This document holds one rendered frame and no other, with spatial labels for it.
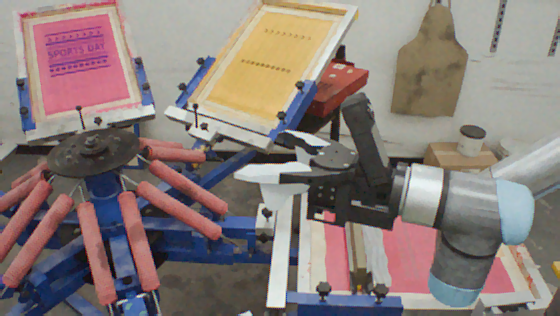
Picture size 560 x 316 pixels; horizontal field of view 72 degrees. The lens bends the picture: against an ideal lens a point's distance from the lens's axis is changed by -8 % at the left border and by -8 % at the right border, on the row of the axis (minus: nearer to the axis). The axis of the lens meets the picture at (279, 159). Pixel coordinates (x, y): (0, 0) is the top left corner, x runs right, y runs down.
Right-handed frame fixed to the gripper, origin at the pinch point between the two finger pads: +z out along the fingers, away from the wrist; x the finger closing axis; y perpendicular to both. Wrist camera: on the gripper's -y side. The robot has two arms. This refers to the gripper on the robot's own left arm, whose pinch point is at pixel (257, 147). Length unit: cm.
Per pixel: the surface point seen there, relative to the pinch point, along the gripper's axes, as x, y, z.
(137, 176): 201, 141, 194
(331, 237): 73, 63, 2
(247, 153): 120, 60, 55
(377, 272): 62, 64, -17
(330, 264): 60, 65, -2
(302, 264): 54, 62, 6
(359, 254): 56, 55, -11
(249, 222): 60, 56, 27
